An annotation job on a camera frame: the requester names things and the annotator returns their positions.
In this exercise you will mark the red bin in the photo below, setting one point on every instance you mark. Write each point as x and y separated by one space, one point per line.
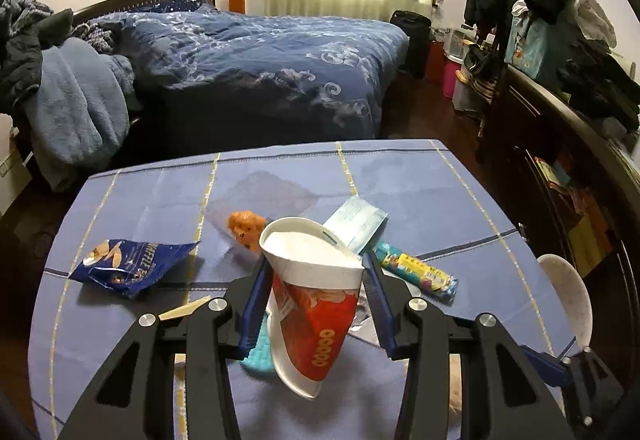
434 62

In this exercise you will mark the blue snack bag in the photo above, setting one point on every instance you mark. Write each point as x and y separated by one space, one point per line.
130 267

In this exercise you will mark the row of colourful books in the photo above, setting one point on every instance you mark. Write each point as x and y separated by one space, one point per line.
575 205

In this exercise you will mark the blue plaid tablecloth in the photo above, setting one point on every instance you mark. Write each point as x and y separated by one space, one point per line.
400 180

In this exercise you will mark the pink bin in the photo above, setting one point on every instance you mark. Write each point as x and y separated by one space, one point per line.
450 79

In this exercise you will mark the striped bag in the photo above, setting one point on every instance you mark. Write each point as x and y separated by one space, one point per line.
482 79

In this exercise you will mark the white storage container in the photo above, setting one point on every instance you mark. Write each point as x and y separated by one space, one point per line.
457 44

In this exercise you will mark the orange wooden board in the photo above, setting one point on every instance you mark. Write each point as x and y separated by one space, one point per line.
237 3

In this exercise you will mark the beige paper scrap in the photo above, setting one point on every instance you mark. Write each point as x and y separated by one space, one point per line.
185 309

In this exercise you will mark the clear plastic bag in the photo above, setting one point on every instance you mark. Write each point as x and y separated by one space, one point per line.
260 195

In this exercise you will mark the cardboard box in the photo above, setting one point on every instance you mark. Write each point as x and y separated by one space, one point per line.
10 169

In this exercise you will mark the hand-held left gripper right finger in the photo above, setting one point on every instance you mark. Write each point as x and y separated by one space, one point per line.
380 315

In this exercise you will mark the light blue fleece blanket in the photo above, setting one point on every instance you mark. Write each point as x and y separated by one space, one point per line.
75 109

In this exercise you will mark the colourful candy tube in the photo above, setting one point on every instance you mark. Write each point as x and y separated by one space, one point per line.
415 270

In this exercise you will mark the dark wooden cabinet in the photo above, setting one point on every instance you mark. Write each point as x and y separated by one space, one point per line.
520 129

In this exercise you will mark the teal printed bag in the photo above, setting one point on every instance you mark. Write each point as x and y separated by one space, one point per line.
532 47

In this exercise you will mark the silver pill blister pack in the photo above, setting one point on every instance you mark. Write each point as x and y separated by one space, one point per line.
362 327

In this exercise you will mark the pale green tissue pack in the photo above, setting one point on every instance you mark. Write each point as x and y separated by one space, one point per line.
357 222

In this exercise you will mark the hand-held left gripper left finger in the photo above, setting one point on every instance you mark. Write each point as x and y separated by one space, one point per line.
252 315

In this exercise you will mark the dark clothes pile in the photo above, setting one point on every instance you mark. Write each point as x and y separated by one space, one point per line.
20 59

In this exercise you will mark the white hanging garment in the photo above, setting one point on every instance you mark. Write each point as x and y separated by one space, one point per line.
595 17

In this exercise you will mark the dark clothes on cabinet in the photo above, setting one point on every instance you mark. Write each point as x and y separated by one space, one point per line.
600 84

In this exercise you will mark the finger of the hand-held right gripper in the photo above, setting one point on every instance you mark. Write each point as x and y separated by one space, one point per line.
545 364

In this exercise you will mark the black suitcase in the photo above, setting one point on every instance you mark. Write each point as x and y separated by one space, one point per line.
410 39

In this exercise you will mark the orange toy dog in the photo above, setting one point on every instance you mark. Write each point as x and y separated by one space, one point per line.
245 227

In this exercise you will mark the red and white paper cup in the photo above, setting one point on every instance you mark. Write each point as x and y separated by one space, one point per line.
310 320

